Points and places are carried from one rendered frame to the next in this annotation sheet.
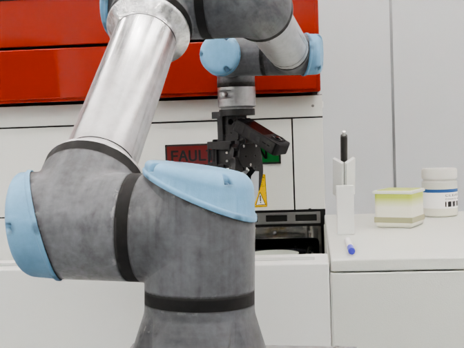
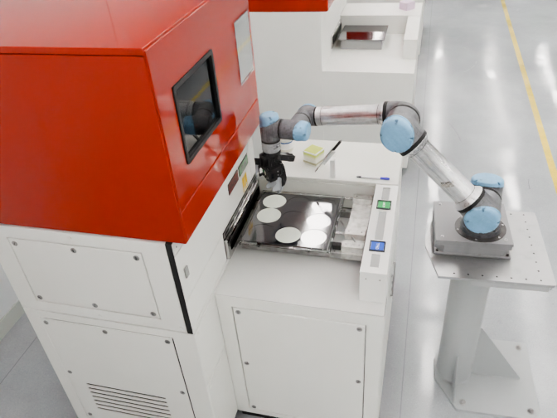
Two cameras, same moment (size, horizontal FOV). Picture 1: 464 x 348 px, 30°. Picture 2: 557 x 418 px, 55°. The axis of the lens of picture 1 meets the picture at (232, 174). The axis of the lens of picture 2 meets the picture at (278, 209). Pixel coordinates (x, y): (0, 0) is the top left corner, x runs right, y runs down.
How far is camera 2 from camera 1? 245 cm
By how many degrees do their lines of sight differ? 79
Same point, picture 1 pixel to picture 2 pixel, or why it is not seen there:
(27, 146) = (197, 232)
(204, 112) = not seen: hidden behind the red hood
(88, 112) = (464, 182)
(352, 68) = not seen: outside the picture
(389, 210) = (319, 158)
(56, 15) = (209, 148)
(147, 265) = not seen: hidden behind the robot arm
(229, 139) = (273, 165)
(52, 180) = (494, 203)
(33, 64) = (207, 184)
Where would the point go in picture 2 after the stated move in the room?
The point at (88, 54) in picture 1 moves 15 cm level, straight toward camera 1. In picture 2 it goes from (219, 162) to (263, 158)
